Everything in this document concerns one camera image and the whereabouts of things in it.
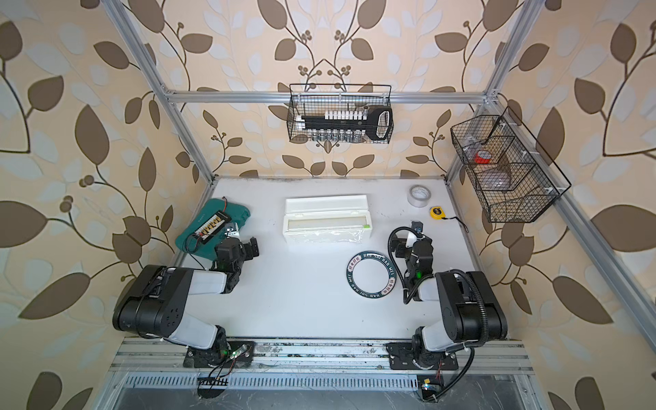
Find yellow tape measure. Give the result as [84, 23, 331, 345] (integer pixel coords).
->
[430, 206, 446, 220]

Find black socket set holder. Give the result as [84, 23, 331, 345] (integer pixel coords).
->
[287, 105, 394, 142]

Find red capped item in basket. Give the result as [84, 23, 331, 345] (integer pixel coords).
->
[473, 150, 492, 165]

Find green rimmed white plate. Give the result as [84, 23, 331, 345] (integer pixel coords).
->
[345, 251, 397, 299]

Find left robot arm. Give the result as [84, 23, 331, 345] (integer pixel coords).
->
[112, 237, 260, 368]

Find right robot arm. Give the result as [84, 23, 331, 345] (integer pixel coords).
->
[386, 222, 508, 371]

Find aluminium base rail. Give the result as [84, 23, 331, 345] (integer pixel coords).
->
[110, 338, 535, 375]

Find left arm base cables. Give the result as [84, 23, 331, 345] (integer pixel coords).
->
[196, 344, 252, 400]

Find black wire basket back wall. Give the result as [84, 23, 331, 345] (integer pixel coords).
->
[286, 82, 394, 145]

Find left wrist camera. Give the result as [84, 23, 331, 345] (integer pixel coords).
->
[225, 222, 240, 238]

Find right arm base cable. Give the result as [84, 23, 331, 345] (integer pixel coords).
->
[417, 347, 475, 403]

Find black wire basket right wall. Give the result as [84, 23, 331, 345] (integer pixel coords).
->
[450, 107, 572, 223]

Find black charger board with cables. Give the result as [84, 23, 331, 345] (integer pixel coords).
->
[183, 197, 232, 254]

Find black wire basket wall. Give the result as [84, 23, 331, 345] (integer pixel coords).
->
[286, 82, 394, 145]
[450, 107, 572, 223]

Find green plastic tool case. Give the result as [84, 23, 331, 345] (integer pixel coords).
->
[175, 198, 250, 260]

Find clear plastic wrap sheet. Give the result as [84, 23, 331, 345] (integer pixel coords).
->
[283, 225, 372, 244]

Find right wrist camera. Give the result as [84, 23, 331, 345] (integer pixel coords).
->
[410, 221, 424, 238]

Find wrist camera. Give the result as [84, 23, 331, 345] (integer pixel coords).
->
[410, 221, 424, 238]
[225, 222, 240, 238]

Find clear tape roll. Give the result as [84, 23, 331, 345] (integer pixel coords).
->
[408, 184, 432, 208]

